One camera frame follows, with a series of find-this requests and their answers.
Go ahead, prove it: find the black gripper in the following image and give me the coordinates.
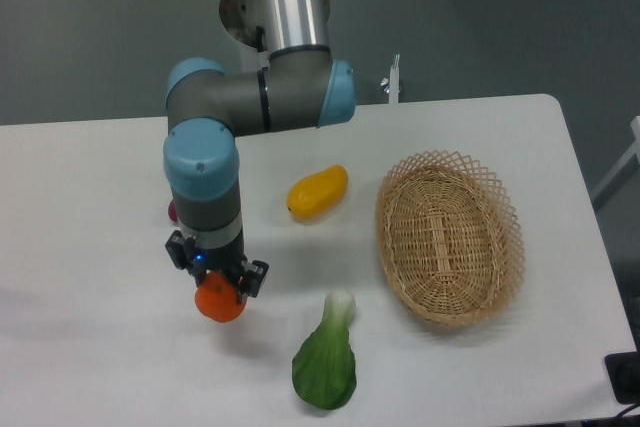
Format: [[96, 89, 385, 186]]
[[165, 230, 269, 303]]

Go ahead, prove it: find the orange fruit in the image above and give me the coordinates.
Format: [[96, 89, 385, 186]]
[[194, 272, 246, 323]]

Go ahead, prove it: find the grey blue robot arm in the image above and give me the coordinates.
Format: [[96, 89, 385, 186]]
[[163, 0, 356, 303]]

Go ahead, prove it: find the purple sweet potato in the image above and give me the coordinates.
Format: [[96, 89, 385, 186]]
[[167, 201, 177, 222]]

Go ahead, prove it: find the yellow mango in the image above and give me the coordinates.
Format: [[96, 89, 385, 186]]
[[286, 165, 349, 220]]

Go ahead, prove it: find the green bok choy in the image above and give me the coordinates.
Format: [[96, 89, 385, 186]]
[[291, 290, 357, 411]]

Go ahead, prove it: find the woven wicker basket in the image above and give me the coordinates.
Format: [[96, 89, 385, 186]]
[[375, 151, 525, 328]]

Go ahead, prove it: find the black device at table edge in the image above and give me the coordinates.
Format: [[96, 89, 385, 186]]
[[604, 352, 639, 405]]

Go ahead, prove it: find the white bracket with bolt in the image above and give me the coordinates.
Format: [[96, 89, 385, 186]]
[[380, 53, 403, 104]]

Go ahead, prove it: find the white frame at right edge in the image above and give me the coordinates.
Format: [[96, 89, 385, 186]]
[[590, 116, 639, 212]]

